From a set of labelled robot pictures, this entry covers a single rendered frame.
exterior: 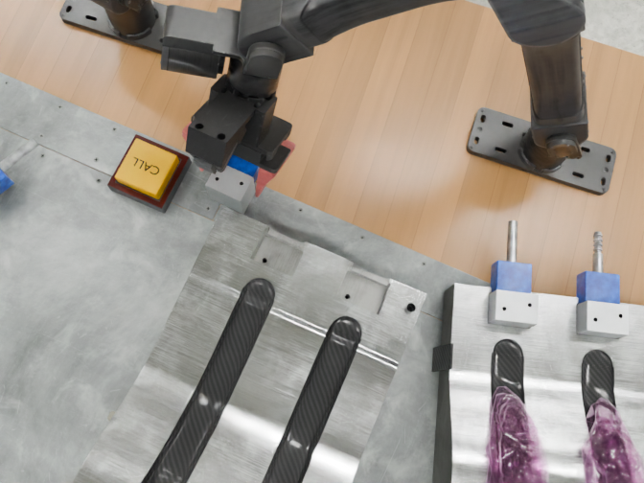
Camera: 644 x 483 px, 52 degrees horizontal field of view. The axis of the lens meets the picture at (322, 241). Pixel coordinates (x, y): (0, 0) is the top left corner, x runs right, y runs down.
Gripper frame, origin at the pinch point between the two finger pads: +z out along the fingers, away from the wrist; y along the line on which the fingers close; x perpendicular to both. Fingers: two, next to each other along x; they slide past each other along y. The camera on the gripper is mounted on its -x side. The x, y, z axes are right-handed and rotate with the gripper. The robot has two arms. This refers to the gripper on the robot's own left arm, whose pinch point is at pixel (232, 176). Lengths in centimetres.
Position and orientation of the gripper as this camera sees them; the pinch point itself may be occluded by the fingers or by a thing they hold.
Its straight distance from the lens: 84.1
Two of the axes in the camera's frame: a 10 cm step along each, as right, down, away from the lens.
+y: 9.0, 4.3, -0.7
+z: -2.5, 6.5, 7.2
